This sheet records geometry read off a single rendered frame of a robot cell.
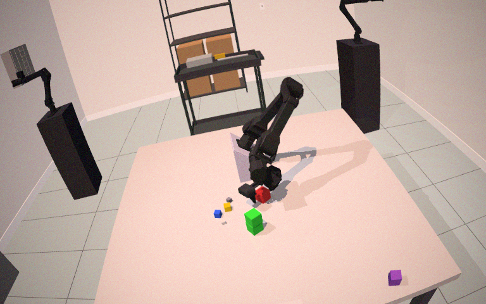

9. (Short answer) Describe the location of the purple cube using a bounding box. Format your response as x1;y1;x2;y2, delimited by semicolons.
388;270;402;286

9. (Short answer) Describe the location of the green block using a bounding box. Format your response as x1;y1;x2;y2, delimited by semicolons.
246;222;263;236
244;208;263;228

